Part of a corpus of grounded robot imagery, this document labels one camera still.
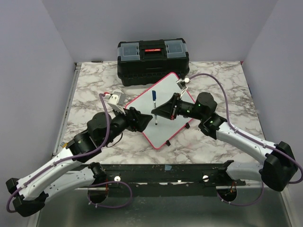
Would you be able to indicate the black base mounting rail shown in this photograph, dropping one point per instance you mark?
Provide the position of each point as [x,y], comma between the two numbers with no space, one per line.
[153,180]

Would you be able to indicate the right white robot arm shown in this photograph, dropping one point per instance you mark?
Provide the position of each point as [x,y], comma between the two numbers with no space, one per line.
[277,160]

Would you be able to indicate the aluminium frame rail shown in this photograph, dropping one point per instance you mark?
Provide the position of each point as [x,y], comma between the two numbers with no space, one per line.
[66,112]

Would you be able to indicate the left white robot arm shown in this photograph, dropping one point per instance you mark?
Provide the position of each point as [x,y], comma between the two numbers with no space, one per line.
[30,194]

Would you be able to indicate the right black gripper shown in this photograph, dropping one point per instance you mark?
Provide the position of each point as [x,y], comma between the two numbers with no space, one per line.
[168,109]

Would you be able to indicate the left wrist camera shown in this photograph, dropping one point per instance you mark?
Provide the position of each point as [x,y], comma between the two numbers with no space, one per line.
[116,102]

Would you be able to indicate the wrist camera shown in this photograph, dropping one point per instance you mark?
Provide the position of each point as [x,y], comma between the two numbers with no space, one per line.
[182,83]
[116,102]

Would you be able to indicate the black plastic toolbox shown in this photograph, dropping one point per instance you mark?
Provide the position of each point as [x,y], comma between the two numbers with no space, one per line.
[147,62]

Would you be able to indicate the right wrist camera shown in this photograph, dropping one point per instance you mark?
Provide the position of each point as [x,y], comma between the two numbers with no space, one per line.
[182,83]

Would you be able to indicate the blue whiteboard marker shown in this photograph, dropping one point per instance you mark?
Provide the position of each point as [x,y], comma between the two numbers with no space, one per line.
[154,105]

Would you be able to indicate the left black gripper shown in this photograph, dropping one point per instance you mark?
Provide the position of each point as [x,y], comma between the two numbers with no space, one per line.
[136,121]

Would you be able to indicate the pink framed whiteboard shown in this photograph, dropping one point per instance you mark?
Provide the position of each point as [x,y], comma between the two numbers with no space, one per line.
[159,134]

